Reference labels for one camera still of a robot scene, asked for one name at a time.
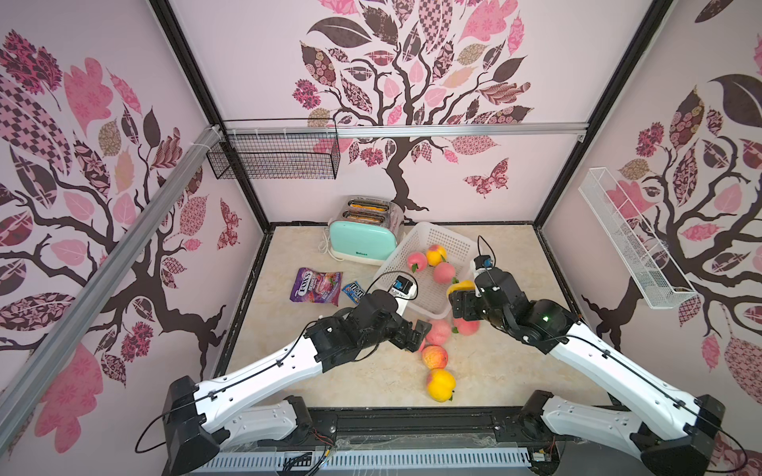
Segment yellow peach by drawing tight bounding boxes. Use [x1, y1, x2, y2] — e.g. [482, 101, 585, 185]
[446, 281, 475, 297]
[427, 369, 456, 403]
[426, 245, 448, 267]

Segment small pink peach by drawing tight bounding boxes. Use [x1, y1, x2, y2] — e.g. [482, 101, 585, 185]
[433, 262, 458, 285]

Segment pink peach with leaf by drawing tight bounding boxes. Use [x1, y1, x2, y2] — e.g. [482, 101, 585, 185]
[407, 252, 429, 273]

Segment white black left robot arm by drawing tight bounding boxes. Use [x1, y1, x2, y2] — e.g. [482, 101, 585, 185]
[156, 290, 432, 475]

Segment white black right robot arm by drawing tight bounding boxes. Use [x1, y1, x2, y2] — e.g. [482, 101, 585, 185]
[448, 268, 725, 475]

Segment white plastic basket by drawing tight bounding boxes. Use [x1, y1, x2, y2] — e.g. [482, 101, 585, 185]
[372, 223, 477, 319]

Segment pink peach right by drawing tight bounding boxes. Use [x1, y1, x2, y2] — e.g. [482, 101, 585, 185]
[452, 319, 480, 336]

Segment pink peach upper middle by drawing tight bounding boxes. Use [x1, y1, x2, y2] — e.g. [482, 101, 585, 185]
[426, 319, 452, 346]

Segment orange pink peach centre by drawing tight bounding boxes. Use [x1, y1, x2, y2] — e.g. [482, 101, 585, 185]
[421, 345, 448, 370]

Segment blue candy packet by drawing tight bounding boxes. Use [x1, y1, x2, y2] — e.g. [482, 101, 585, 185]
[343, 281, 366, 305]

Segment yellow peach front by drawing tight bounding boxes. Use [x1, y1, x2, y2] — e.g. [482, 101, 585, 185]
[427, 369, 456, 403]

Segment purple candy bag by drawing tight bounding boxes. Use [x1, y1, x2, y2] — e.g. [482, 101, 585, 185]
[290, 268, 343, 307]

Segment mint green toaster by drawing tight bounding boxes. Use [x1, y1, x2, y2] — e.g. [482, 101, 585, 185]
[327, 196, 404, 266]

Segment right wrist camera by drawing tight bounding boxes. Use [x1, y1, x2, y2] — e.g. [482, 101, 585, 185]
[473, 255, 494, 274]

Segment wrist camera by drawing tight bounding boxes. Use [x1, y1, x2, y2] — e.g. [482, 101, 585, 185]
[388, 275, 418, 301]
[473, 255, 494, 274]

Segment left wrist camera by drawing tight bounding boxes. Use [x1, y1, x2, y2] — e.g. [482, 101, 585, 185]
[388, 275, 418, 301]

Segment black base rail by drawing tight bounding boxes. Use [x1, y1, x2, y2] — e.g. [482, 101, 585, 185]
[207, 405, 674, 476]

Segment white slotted cable duct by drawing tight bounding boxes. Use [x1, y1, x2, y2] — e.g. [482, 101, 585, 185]
[193, 447, 532, 475]

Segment white wire wall shelf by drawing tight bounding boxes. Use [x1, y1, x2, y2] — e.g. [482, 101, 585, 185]
[579, 168, 699, 311]

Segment black wire wall basket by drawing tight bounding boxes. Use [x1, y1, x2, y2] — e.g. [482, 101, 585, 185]
[206, 116, 341, 180]

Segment aluminium rail back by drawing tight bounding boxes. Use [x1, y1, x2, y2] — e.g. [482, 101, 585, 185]
[226, 121, 589, 139]

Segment aluminium rail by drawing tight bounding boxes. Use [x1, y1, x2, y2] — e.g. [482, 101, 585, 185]
[226, 121, 589, 139]
[1, 125, 222, 453]

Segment aluminium rail left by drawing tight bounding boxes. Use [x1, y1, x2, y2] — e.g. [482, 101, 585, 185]
[1, 125, 222, 453]

